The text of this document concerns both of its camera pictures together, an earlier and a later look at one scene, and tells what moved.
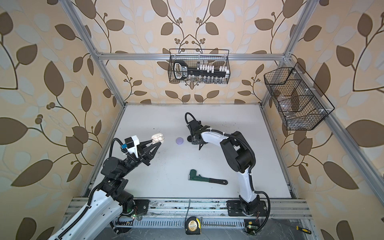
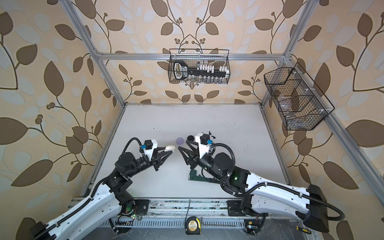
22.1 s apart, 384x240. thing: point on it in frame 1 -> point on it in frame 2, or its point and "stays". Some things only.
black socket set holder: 201,72 stays
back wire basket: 208,66 stays
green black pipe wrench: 192,176 stays
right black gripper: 193,140 -> 194,158
